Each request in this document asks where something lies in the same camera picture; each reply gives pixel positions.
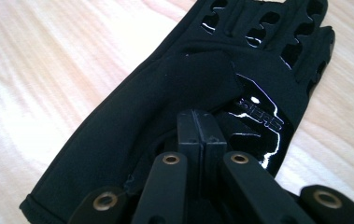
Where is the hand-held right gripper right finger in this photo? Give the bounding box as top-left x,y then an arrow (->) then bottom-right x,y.
202,111 -> 318,224

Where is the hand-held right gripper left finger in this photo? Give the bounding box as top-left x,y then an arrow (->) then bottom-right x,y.
132,108 -> 203,224

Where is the black glove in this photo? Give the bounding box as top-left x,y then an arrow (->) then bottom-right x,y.
19,0 -> 336,224

